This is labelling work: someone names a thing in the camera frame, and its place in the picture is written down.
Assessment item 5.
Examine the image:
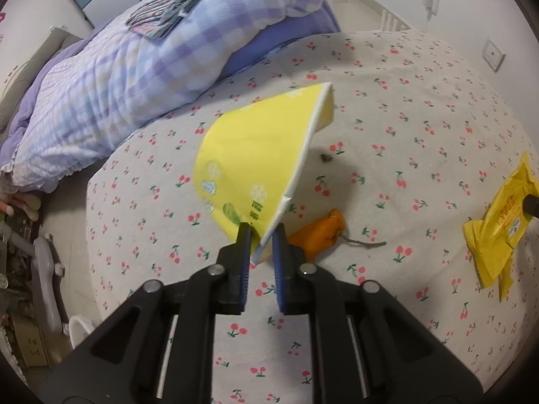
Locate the orange peel piece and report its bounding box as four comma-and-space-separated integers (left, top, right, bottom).
288, 209, 345, 263

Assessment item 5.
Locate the yellow foil snack wrapper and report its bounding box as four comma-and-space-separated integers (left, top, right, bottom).
462, 152, 538, 299

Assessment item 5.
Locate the white patterned trash bin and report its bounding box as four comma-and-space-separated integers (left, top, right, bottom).
68, 315, 100, 349

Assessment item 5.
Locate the cherry print bed sheet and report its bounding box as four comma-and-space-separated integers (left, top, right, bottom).
87, 30, 538, 388

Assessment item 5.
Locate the purple plaid quilt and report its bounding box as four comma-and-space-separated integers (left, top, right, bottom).
1, 0, 340, 194

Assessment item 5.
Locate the folded striped cloth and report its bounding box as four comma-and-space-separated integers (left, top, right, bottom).
125, 0, 200, 40

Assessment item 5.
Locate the grey long bolster pillow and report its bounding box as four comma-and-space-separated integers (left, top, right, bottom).
1, 27, 81, 133

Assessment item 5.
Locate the grey wall switch plate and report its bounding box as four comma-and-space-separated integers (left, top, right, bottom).
481, 37, 505, 72

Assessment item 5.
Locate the white wall socket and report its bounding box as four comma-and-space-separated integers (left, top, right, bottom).
422, 0, 439, 21

